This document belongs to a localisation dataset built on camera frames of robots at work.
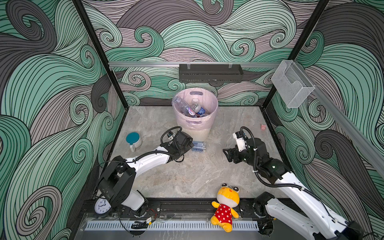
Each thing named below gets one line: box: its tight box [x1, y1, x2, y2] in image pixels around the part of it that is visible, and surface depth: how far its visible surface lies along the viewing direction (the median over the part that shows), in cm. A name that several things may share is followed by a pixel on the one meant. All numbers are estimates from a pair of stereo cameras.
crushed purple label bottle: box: [173, 95, 196, 118], surface depth 85 cm
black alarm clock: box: [94, 197, 112, 215], surface depth 72 cm
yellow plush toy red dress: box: [210, 183, 240, 233], surface depth 71 cm
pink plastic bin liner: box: [173, 88, 219, 131], surface depth 89 cm
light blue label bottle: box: [191, 141, 207, 152], surface depth 94 cm
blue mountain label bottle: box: [197, 107, 206, 117], surface depth 94 cm
